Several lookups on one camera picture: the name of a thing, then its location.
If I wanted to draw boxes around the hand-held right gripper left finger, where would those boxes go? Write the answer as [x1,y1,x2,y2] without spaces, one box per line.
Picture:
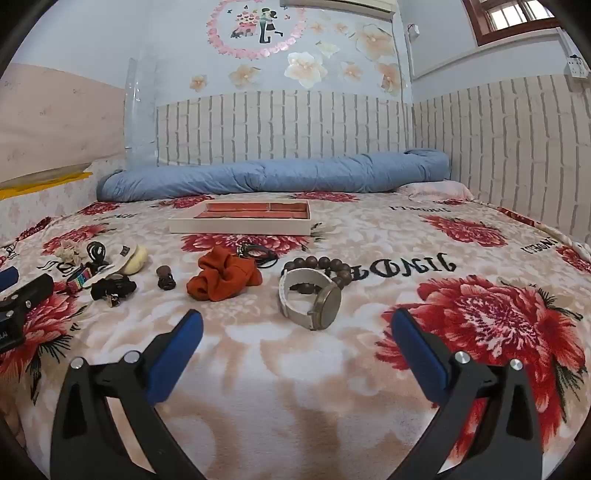
[50,309,206,480]

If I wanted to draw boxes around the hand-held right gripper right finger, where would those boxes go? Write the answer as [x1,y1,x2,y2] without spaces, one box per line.
[392,308,543,480]

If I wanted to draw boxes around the colourful woven bracelet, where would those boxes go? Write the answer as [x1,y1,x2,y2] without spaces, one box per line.
[66,263,114,292]

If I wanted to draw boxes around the black hair tie with charm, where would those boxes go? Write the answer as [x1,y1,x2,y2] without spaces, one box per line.
[90,274,138,308]

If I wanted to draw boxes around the orange fabric scrunchie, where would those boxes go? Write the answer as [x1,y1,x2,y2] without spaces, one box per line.
[186,246,263,303]

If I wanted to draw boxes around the white strap wristwatch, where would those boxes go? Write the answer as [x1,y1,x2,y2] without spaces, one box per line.
[278,268,343,332]

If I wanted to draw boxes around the black braided cord bracelet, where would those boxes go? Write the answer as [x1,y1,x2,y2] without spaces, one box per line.
[237,244,279,269]

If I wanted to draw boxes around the white tray with brick liner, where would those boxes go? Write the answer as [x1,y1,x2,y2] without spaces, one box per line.
[167,199,313,237]

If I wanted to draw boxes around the beige flower hair clip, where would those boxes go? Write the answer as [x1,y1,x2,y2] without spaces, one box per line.
[54,240,86,260]

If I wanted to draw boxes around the yellow cloth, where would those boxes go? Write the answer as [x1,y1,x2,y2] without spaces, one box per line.
[0,171,93,200]

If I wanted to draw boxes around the cream plush hair accessory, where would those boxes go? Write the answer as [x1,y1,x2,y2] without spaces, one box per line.
[95,242,148,280]

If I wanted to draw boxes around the red floral blanket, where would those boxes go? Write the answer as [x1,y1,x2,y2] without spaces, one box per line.
[0,191,591,480]

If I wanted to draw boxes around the pale wooden board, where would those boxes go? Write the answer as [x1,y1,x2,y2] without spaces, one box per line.
[0,64,126,184]

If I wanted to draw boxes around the pink pillow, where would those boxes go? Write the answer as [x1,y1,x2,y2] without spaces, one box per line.
[397,180,475,202]

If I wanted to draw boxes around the clear plastic sheet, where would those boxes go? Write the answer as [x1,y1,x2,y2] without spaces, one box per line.
[124,56,158,167]

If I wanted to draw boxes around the rolled blue duvet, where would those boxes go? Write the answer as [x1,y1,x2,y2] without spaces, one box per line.
[96,148,451,201]

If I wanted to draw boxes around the wooden framed window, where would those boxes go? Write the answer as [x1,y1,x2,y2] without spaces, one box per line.
[462,0,561,47]

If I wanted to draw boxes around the white air conditioner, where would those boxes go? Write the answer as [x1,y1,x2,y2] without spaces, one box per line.
[280,0,395,19]

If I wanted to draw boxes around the dark wooden bead bracelet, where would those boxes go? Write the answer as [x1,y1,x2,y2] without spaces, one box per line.
[281,256,352,296]

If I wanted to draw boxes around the round heart wall sticker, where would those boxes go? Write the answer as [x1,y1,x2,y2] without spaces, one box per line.
[206,0,308,60]

